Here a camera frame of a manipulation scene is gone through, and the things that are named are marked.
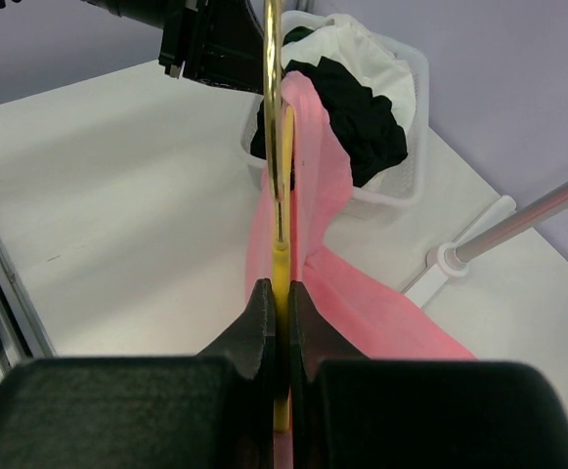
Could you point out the white tank top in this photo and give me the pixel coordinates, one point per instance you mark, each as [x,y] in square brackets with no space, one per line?
[371,63]

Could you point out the black t shirt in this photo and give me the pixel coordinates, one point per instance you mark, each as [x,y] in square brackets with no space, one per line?
[362,122]

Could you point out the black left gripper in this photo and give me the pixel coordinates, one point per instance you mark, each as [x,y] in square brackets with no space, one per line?
[215,43]

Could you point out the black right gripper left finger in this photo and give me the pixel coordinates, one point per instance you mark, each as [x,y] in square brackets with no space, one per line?
[210,410]

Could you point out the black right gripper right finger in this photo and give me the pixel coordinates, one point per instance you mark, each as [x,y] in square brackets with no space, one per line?
[350,411]

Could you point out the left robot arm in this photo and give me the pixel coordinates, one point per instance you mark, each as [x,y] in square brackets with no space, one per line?
[48,44]

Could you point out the white plastic basket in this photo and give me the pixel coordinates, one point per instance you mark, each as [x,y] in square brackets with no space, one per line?
[390,68]

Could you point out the metal clothes rack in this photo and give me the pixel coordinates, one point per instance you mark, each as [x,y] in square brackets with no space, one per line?
[500,222]

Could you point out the yellow hanger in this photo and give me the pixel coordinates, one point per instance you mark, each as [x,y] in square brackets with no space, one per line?
[278,126]

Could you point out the pink t shirt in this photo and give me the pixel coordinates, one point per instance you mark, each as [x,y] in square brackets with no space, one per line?
[379,321]

